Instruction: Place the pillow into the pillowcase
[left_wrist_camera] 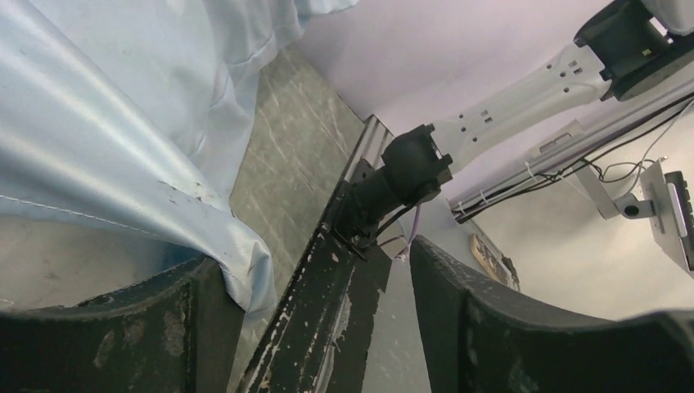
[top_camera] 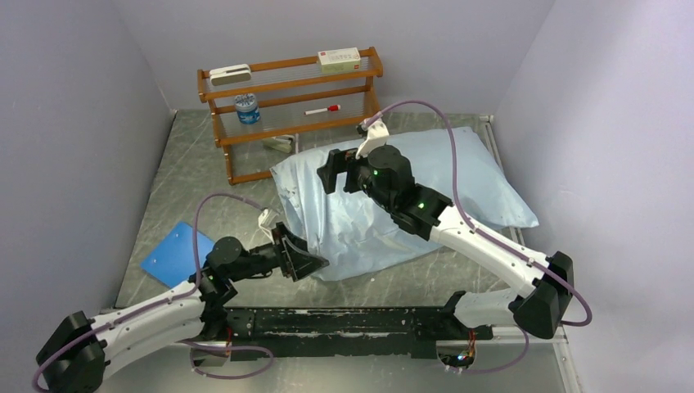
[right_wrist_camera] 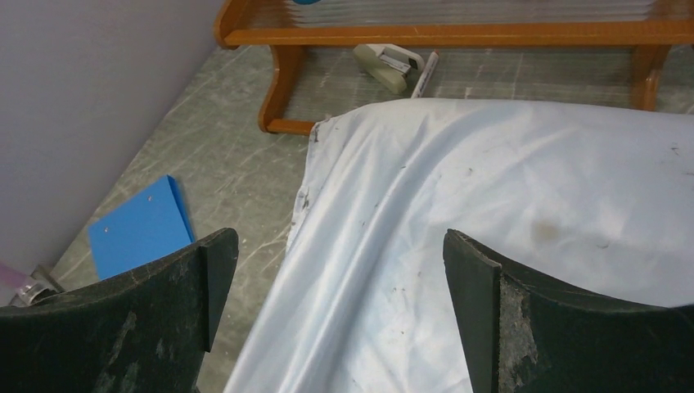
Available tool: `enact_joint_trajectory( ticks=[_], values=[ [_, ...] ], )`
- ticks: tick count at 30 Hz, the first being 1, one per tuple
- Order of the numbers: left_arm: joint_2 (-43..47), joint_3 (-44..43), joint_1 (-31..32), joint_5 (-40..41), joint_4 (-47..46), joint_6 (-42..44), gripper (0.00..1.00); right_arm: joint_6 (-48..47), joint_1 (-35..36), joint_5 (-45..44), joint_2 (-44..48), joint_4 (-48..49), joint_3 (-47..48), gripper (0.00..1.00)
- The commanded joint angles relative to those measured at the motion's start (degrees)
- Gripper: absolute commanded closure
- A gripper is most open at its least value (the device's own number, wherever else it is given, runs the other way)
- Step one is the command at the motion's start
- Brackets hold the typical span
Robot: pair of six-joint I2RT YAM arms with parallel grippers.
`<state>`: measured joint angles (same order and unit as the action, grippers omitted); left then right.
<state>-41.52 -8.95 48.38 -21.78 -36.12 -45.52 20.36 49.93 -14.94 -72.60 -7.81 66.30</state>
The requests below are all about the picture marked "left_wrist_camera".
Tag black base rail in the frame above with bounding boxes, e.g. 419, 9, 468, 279
236, 173, 394, 393

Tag light blue pillowcase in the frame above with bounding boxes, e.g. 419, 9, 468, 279
1, 1, 353, 314

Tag black loose wires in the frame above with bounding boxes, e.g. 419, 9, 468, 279
453, 92, 694, 224

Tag grey monitor on mount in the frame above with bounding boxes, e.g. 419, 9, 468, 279
574, 158, 693, 275

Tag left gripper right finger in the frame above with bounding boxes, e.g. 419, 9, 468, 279
410, 236, 693, 392

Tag aluminium table edge rail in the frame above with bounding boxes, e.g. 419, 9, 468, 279
342, 115, 394, 183

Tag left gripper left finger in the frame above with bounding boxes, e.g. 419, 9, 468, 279
1, 258, 245, 392

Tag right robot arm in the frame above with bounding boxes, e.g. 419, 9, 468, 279
334, 1, 693, 251

